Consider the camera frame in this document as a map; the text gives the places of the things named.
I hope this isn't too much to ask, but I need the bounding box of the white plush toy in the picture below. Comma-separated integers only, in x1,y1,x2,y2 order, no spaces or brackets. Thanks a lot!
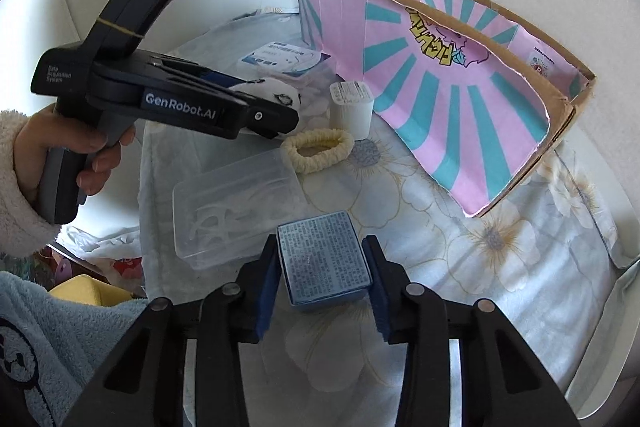
234,76,332,120

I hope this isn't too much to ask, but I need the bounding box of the clear plastic floss pick box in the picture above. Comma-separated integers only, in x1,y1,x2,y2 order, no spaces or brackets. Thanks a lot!
172,150,307,271

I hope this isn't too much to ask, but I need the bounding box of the light blue fleece garment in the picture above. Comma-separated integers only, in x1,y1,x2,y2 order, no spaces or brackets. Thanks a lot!
0,271,151,427

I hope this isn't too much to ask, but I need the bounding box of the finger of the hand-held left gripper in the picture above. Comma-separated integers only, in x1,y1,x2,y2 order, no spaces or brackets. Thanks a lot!
147,54,251,98
239,97,301,140

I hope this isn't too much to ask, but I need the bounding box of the white bed frame edge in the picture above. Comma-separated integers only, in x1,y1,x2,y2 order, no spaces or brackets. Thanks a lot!
564,252,640,419

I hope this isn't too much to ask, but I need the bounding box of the white ribbed cup with lid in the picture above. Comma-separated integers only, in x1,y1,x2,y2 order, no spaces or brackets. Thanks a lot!
329,80,375,141

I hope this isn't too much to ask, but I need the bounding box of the red patterned bag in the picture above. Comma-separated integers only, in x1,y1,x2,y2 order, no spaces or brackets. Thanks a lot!
45,246,147,299

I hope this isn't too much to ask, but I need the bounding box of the pink teal cardboard box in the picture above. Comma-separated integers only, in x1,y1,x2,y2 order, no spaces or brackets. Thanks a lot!
295,0,597,219

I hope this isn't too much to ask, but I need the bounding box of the person's left forearm white sleeve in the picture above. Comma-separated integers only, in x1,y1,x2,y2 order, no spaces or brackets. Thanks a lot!
0,108,63,259

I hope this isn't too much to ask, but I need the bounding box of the pale yellow scrunchie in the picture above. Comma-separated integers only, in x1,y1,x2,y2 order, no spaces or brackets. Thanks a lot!
280,128,355,174

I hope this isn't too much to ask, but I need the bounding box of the person's left hand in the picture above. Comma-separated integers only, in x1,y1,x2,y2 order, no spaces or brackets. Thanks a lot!
13,104,137,204

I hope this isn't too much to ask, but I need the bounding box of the yellow foam object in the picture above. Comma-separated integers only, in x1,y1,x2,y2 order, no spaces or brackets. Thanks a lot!
50,274,137,308

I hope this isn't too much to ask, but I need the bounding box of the floral bed sheet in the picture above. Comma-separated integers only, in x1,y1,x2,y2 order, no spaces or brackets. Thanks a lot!
140,7,632,427

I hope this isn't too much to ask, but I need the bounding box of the small blue printed box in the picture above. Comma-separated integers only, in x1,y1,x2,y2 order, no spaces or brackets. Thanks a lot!
276,211,374,308

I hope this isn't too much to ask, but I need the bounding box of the round blue white packet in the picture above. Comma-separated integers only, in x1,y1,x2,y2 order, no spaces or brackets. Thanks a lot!
239,41,334,78

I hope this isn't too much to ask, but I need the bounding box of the yellow rubber band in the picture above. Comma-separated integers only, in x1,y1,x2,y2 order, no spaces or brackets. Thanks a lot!
97,19,144,39

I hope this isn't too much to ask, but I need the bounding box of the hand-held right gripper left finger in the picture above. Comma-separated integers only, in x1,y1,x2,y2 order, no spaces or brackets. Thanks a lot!
62,234,281,427

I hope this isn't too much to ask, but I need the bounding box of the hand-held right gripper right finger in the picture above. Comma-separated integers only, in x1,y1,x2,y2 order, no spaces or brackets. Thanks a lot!
362,234,583,427

